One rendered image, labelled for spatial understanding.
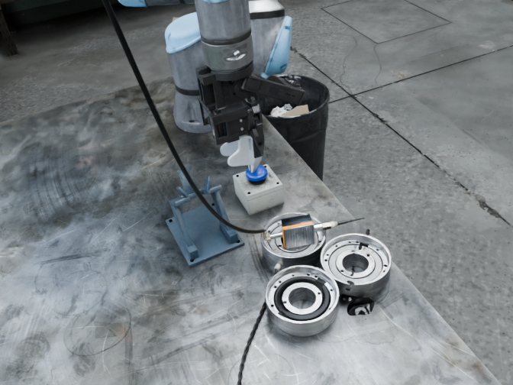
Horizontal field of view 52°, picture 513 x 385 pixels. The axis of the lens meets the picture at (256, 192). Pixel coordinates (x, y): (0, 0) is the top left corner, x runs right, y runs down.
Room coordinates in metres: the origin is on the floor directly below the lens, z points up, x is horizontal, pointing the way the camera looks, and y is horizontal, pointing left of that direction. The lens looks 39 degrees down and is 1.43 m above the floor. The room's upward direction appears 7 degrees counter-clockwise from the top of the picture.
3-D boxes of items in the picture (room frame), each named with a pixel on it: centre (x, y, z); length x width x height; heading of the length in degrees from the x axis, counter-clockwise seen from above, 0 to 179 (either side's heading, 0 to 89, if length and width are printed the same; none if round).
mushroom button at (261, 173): (0.74, 0.00, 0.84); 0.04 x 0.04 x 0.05
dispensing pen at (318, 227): (0.60, -0.08, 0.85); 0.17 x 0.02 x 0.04; 96
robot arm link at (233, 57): (0.73, 0.01, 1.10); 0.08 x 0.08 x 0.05
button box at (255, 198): (0.75, 0.00, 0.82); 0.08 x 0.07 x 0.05; 18
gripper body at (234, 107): (0.73, 0.02, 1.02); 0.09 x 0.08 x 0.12; 108
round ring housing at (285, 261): (0.60, -0.05, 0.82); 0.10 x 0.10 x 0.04
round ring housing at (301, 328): (0.48, -0.05, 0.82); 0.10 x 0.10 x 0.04
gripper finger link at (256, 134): (0.72, -0.01, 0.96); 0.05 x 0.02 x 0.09; 18
